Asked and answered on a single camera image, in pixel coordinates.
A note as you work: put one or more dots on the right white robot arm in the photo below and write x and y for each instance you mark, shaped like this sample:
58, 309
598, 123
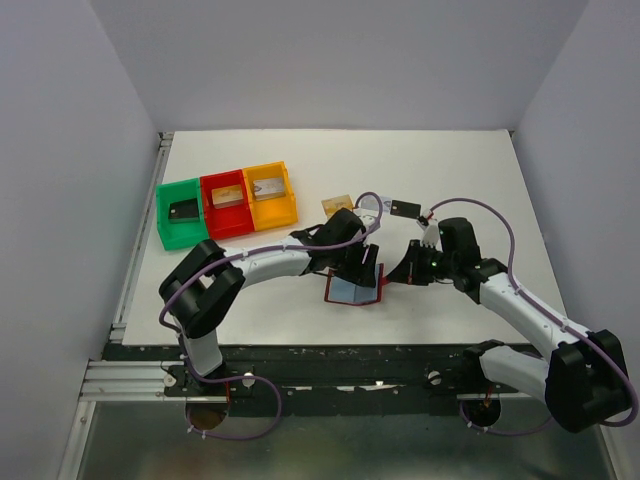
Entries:
578, 374

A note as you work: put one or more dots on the silver card stack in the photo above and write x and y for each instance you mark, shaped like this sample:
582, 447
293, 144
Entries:
268, 188

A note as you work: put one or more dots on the aluminium frame rail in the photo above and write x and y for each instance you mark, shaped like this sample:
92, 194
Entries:
118, 325

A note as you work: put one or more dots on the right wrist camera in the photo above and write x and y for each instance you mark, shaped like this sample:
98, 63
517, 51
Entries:
430, 232

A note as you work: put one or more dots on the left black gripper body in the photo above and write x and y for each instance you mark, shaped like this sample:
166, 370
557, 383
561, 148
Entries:
352, 270

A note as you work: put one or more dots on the gold VIP card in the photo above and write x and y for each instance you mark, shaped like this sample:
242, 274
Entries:
334, 204

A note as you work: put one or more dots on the black card stack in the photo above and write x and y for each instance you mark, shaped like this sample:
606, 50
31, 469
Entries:
184, 211

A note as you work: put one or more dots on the yellow plastic bin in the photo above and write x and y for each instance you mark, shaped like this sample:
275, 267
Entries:
272, 201

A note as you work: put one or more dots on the red leather card holder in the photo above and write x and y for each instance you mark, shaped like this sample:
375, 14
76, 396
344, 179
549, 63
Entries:
342, 292

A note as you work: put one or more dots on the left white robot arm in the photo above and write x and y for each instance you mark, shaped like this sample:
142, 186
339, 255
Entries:
200, 291

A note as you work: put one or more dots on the red plastic bin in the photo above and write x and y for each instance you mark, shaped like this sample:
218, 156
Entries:
228, 222

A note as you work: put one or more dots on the black VIP card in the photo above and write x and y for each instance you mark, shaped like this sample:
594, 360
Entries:
405, 209

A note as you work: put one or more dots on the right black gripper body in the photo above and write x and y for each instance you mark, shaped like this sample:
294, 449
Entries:
424, 265

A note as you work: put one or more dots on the green plastic bin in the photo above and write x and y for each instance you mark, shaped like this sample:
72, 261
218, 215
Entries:
176, 236

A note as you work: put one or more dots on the gold card stack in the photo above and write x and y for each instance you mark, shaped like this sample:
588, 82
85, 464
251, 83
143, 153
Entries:
228, 196

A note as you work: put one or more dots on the white VIP card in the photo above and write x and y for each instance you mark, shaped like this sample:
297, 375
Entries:
373, 203

